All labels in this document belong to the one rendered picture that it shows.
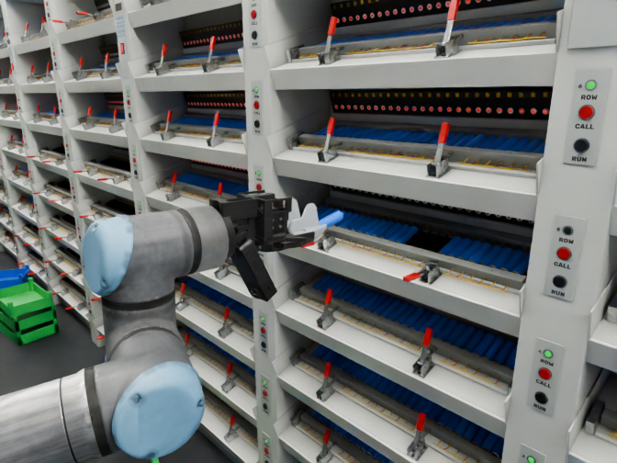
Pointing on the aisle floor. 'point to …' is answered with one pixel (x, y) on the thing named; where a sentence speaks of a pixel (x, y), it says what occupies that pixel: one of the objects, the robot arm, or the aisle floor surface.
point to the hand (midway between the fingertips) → (315, 229)
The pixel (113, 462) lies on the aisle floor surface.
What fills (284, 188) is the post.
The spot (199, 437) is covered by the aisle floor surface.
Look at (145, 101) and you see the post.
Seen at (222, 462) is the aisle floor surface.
